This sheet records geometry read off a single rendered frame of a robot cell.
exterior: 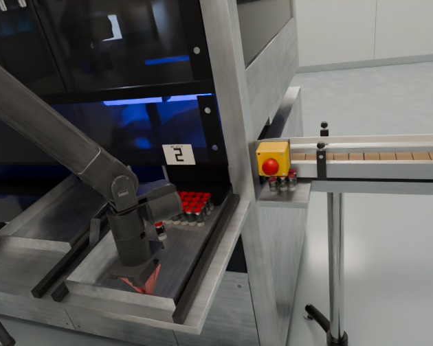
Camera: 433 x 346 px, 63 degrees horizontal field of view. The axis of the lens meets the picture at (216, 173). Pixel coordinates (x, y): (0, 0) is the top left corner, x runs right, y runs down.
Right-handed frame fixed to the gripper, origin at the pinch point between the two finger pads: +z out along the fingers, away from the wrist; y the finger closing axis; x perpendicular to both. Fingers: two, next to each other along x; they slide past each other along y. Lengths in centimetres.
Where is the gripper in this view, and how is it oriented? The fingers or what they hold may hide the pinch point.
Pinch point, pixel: (146, 294)
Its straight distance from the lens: 73.5
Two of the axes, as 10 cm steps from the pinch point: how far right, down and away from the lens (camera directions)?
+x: -9.4, -0.2, 3.4
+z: 1.3, 9.1, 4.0
